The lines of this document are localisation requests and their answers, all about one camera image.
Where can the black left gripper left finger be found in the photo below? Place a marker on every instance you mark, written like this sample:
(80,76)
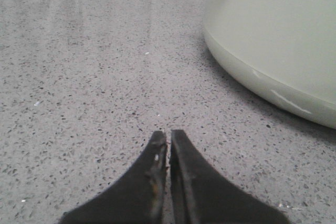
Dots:
(136,197)

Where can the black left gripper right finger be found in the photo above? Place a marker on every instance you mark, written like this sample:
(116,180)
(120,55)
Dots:
(201,194)

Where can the pale green electric pot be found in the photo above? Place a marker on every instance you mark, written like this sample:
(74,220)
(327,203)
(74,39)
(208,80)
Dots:
(282,50)

